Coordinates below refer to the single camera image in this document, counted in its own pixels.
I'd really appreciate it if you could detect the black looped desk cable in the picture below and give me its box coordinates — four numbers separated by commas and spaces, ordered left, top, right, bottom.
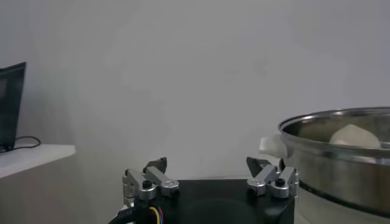
0, 136, 42, 153

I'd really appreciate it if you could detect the stainless steel steamer basket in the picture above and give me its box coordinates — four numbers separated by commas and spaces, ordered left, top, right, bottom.
277, 106, 390, 214

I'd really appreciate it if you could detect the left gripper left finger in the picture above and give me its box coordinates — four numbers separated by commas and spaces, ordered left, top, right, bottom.
122, 156, 180, 208

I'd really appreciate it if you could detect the white steamed baozi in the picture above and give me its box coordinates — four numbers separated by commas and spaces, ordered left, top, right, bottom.
328, 124, 381, 149

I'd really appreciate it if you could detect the white side desk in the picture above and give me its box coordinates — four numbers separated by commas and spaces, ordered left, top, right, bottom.
0, 144, 77, 180

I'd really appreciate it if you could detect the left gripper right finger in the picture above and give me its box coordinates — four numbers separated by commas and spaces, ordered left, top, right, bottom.
246, 156, 300, 200

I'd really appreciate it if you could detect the black laptop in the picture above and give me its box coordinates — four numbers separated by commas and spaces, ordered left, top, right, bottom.
0, 61, 27, 152

